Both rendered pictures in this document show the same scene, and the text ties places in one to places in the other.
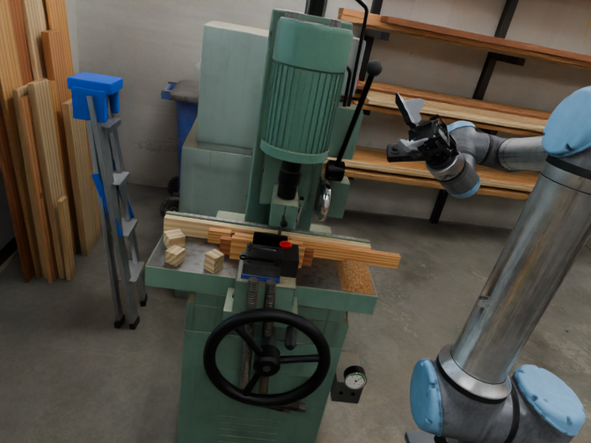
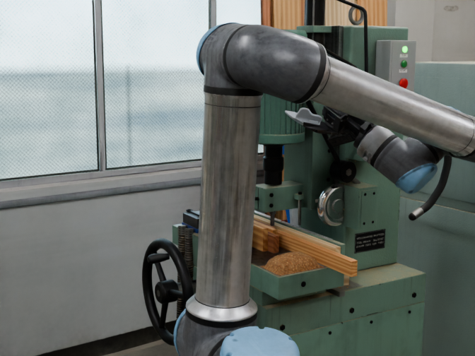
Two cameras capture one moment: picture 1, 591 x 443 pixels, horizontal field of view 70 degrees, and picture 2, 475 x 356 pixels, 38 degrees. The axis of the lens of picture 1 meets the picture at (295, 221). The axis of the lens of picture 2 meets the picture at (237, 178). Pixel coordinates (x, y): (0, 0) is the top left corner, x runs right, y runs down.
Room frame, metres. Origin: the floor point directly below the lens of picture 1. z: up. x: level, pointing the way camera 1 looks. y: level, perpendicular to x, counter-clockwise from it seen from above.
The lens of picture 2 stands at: (0.13, -1.66, 1.45)
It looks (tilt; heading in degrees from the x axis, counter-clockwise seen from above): 11 degrees down; 65
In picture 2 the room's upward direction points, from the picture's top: straight up
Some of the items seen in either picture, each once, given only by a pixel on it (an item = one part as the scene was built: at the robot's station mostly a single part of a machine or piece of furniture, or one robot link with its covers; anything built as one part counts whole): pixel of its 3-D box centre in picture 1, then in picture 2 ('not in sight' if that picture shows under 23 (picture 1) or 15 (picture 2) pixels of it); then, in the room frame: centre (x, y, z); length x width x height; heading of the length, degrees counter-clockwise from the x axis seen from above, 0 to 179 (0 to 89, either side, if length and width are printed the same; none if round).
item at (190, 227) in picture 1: (268, 238); (272, 230); (1.07, 0.07, 0.93); 0.60 x 0.02 x 0.05; 96
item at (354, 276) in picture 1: (356, 272); (292, 260); (0.99, -0.19, 0.92); 0.14 x 0.09 x 0.04; 6
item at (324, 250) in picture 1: (305, 248); (288, 241); (1.06, -0.04, 0.92); 0.56 x 0.02 x 0.04; 96
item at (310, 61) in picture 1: (304, 92); (274, 86); (1.05, 0.04, 1.35); 0.18 x 0.18 x 0.31
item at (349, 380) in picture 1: (353, 378); not in sight; (0.87, -0.24, 0.65); 0.06 x 0.04 x 0.08; 96
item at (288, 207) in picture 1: (284, 208); (278, 198); (1.07, 0.04, 1.03); 0.14 x 0.07 x 0.09; 6
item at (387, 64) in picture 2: (348, 66); (395, 68); (1.39, -0.07, 1.40); 0.10 x 0.06 x 0.16; 6
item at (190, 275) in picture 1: (264, 279); (235, 254); (0.94, 0.05, 0.87); 0.61 x 0.30 x 0.06; 96
